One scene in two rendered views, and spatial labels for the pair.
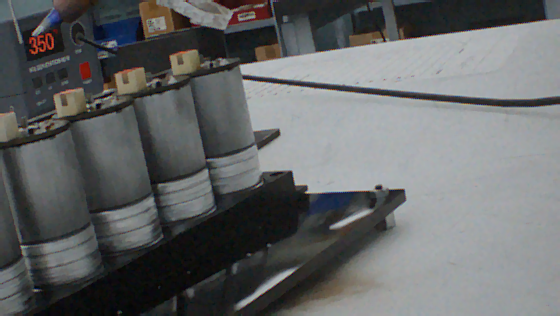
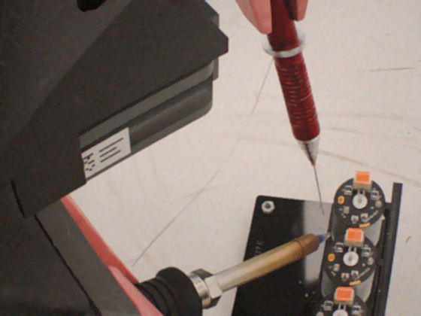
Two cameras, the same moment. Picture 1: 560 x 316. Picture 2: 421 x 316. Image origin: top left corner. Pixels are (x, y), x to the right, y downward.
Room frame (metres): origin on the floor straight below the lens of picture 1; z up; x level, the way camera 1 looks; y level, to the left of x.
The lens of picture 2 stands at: (0.38, -0.02, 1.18)
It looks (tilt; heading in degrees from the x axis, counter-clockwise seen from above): 60 degrees down; 167
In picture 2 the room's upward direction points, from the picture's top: 11 degrees counter-clockwise
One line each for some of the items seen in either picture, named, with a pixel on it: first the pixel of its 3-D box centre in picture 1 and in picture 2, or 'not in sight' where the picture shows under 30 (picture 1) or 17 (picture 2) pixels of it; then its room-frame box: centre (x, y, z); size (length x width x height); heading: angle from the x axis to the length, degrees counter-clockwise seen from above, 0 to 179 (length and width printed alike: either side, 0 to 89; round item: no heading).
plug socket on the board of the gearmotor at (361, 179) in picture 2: not in sight; (361, 183); (0.22, 0.08, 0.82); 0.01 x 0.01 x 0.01; 56
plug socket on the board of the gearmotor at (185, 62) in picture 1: (186, 61); not in sight; (0.31, 0.02, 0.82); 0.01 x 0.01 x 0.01; 56
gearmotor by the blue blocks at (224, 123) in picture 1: (217, 139); not in sight; (0.32, 0.02, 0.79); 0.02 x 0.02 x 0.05
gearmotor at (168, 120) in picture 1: (166, 162); not in sight; (0.30, 0.03, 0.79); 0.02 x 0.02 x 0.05
